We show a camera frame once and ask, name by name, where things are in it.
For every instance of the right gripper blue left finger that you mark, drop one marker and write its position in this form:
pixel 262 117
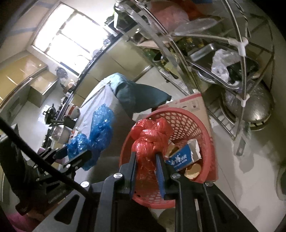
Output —
pixel 133 166

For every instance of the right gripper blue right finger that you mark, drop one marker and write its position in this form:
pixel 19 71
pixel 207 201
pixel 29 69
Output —
pixel 163 178

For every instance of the blue carton box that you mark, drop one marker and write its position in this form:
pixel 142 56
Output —
pixel 181 159

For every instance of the red plastic bag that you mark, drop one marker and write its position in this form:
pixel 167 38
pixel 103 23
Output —
pixel 150 138

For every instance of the orange peel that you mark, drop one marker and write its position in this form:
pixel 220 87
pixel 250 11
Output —
pixel 193 171

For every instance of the blue plastic bag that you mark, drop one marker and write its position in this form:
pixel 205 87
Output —
pixel 100 136

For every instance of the orange white carton box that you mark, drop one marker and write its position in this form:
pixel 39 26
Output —
pixel 172 148

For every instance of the metal kitchen rack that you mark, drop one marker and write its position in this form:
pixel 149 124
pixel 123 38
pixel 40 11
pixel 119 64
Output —
pixel 189 46

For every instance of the red plastic basket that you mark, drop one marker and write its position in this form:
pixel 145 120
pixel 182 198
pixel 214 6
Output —
pixel 186 125

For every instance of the purple thermos bottle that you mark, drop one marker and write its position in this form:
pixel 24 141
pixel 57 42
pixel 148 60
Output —
pixel 53 155

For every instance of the grey tablecloth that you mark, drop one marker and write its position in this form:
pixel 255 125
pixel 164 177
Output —
pixel 124 97

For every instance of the black chopstick holder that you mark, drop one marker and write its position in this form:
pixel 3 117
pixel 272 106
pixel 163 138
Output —
pixel 68 122

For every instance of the black wok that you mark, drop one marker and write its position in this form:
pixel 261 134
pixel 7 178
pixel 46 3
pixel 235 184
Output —
pixel 49 114

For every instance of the cardboard box on floor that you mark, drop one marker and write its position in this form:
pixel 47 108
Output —
pixel 193 103

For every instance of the stacked red white bowls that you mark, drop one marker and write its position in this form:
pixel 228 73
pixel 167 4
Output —
pixel 73 111

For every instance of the range hood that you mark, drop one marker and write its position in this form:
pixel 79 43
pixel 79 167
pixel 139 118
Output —
pixel 15 100

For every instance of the white plastic bag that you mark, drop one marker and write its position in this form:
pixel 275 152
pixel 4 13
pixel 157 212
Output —
pixel 220 61

